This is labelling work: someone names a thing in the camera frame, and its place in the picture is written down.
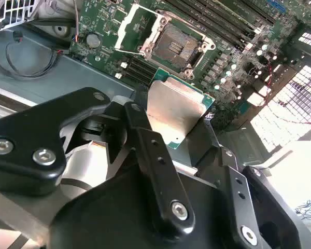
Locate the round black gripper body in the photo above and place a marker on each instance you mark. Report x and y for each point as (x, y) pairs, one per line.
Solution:
(106, 220)

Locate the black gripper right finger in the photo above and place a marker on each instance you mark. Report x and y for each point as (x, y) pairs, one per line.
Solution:
(242, 215)

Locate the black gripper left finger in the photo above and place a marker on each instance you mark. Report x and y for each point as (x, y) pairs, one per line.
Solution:
(28, 135)

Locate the silver CPU green edge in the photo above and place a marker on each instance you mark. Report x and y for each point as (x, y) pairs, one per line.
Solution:
(171, 109)

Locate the metal socket cover frame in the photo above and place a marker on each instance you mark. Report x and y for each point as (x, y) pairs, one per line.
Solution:
(123, 26)

